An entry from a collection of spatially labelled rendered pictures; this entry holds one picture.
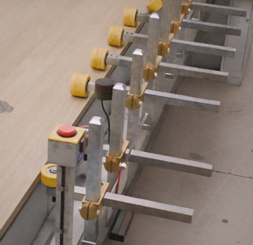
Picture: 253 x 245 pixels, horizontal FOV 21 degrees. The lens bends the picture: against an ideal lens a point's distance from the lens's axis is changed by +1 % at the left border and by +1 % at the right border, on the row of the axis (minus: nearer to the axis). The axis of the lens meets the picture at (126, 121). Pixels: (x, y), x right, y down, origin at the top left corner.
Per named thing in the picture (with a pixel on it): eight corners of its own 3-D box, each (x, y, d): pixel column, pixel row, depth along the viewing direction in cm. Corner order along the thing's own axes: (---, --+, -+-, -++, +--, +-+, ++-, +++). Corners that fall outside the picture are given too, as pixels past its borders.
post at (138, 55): (135, 169, 250) (145, 48, 227) (132, 174, 247) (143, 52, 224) (125, 167, 251) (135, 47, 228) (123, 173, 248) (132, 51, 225)
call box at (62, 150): (84, 156, 162) (86, 127, 158) (75, 171, 156) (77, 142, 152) (56, 151, 163) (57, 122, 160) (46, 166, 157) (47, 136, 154)
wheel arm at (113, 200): (192, 219, 198) (194, 208, 195) (190, 226, 195) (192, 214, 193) (49, 191, 205) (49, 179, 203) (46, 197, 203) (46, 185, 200)
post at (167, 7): (162, 101, 291) (174, -8, 268) (161, 105, 288) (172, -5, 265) (154, 100, 292) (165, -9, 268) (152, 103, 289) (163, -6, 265)
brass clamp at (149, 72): (162, 68, 264) (163, 56, 262) (155, 82, 253) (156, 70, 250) (147, 65, 265) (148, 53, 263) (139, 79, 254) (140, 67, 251)
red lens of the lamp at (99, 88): (116, 86, 209) (116, 79, 208) (110, 94, 204) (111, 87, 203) (97, 83, 210) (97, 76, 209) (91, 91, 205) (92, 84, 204)
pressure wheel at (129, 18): (132, 24, 302) (136, 27, 310) (136, 7, 302) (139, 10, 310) (120, 22, 303) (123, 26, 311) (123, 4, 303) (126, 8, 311)
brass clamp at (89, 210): (110, 196, 205) (111, 183, 203) (97, 223, 194) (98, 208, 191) (90, 193, 206) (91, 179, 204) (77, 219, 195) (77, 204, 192)
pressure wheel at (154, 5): (155, 10, 333) (167, -1, 329) (152, 16, 326) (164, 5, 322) (147, 1, 332) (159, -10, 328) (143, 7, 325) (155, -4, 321)
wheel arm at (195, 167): (211, 174, 218) (213, 162, 216) (209, 179, 215) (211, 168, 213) (81, 149, 226) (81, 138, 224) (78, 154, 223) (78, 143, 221)
